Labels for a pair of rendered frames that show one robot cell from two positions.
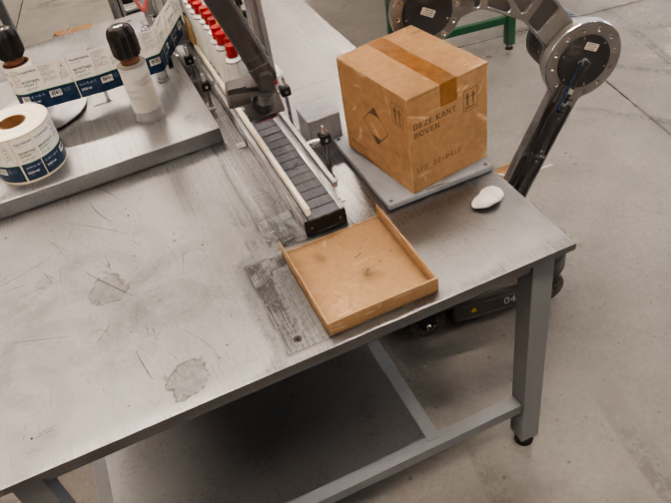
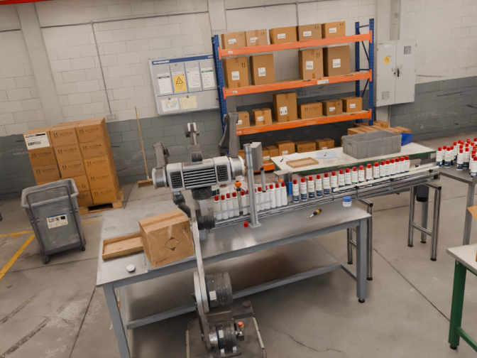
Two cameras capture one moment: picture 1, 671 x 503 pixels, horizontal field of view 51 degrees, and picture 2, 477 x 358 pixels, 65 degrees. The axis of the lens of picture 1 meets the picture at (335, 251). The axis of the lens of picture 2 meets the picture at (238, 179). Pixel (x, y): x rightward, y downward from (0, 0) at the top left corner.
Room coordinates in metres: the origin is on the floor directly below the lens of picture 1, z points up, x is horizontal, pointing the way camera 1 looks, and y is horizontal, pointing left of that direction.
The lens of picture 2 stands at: (2.12, -2.65, 2.14)
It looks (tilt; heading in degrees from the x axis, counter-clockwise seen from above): 18 degrees down; 90
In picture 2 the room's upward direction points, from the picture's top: 6 degrees counter-clockwise
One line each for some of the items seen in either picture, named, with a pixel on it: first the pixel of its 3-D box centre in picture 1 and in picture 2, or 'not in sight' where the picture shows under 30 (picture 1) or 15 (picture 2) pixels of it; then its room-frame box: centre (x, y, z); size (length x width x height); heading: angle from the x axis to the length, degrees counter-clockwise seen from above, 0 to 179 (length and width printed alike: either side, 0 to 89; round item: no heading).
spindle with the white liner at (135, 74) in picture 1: (134, 73); (223, 189); (1.96, 0.48, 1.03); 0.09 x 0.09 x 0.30
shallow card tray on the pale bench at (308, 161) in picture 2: not in sight; (302, 162); (2.89, 1.74, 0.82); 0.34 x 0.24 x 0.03; 13
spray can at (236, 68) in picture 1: (238, 77); (217, 207); (1.91, 0.18, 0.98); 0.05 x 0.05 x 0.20
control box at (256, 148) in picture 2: not in sight; (253, 156); (2.24, 0.19, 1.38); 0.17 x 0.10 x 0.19; 71
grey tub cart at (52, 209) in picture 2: not in sight; (55, 214); (-0.26, 1.76, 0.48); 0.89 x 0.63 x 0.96; 116
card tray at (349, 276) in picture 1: (354, 264); (122, 245); (1.15, -0.04, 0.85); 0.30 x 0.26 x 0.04; 16
